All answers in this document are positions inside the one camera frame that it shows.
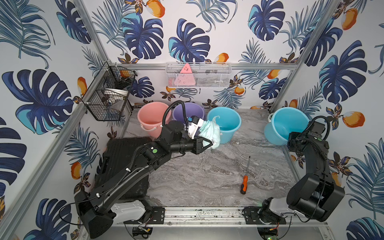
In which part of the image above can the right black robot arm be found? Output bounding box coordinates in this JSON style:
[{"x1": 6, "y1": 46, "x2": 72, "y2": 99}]
[{"x1": 258, "y1": 116, "x2": 345, "y2": 224}]

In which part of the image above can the mint green microfiber cloth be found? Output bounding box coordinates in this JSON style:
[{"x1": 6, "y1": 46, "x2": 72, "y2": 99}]
[{"x1": 199, "y1": 116, "x2": 221, "y2": 149}]

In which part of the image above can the orange handled screwdriver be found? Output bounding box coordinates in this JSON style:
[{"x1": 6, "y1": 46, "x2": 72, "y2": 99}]
[{"x1": 240, "y1": 156, "x2": 251, "y2": 195}]

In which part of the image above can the black ribbed case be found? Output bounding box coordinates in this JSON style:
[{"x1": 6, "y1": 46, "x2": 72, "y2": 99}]
[{"x1": 94, "y1": 137, "x2": 152, "y2": 202}]

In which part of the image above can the purple plastic bucket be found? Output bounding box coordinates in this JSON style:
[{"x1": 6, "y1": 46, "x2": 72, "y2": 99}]
[{"x1": 172, "y1": 103, "x2": 206, "y2": 125}]

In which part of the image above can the black wire basket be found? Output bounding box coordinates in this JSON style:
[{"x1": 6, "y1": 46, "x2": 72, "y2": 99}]
[{"x1": 81, "y1": 63, "x2": 138, "y2": 122}]

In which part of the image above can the pink triangular sponge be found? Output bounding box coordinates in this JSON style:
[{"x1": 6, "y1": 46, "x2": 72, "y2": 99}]
[{"x1": 172, "y1": 63, "x2": 196, "y2": 88}]

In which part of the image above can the teal bucket with white handle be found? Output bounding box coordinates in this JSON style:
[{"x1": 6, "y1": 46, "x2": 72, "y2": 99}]
[{"x1": 207, "y1": 107, "x2": 242, "y2": 145}]

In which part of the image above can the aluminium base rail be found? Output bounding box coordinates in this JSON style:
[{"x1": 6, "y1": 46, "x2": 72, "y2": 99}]
[{"x1": 99, "y1": 202, "x2": 328, "y2": 230}]

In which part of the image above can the pink plastic bucket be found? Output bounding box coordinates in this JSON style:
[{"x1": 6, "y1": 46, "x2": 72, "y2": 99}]
[{"x1": 137, "y1": 102, "x2": 169, "y2": 139}]

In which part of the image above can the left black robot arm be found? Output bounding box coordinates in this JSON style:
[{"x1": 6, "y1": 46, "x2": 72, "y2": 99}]
[{"x1": 75, "y1": 121, "x2": 213, "y2": 239}]

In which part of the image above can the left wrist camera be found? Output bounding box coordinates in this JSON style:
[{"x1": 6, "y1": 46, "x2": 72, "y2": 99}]
[{"x1": 187, "y1": 116, "x2": 204, "y2": 140}]

